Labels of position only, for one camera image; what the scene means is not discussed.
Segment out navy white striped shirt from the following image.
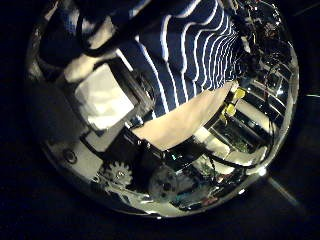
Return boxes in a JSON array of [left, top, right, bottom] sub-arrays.
[[114, 0, 246, 118]]

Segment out black looped cable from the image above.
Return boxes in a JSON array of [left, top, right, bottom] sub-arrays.
[[75, 13, 118, 58]]

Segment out small yellow chair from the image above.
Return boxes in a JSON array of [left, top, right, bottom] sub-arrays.
[[221, 103, 237, 122], [233, 87, 248, 100]]

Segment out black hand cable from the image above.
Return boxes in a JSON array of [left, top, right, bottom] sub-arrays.
[[199, 148, 266, 169]]

